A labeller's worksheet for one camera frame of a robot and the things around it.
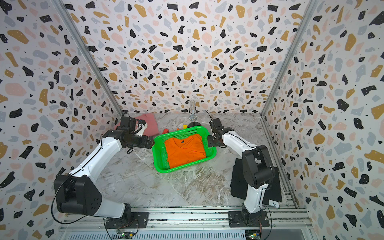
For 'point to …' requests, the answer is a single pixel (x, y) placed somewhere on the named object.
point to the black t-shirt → (239, 185)
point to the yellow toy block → (185, 126)
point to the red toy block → (165, 131)
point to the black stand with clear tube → (193, 116)
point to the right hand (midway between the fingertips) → (214, 139)
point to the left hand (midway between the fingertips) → (151, 140)
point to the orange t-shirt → (185, 149)
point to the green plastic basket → (160, 157)
